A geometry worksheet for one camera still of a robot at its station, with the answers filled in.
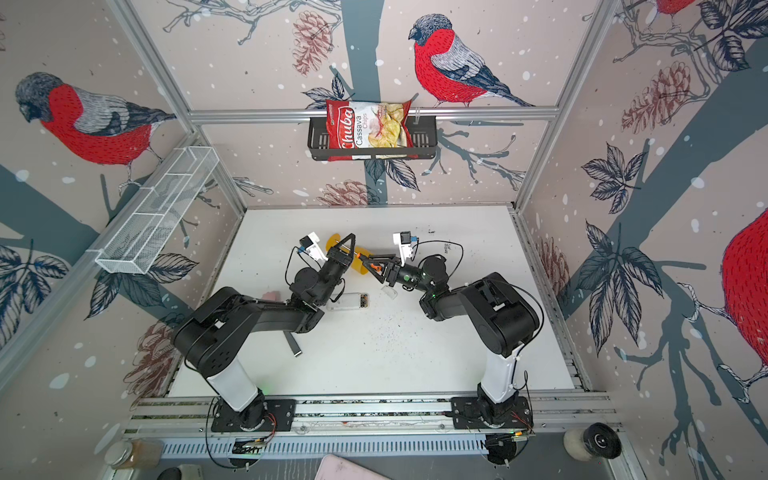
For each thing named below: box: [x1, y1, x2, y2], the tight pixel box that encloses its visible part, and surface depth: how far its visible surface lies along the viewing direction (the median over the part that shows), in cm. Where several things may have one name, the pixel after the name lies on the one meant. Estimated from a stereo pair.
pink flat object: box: [314, 454, 391, 480], surface depth 66 cm
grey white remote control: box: [326, 292, 371, 311], surface depth 94 cm
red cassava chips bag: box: [326, 100, 419, 162], surface depth 89 cm
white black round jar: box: [563, 422, 622, 461], surface depth 63 cm
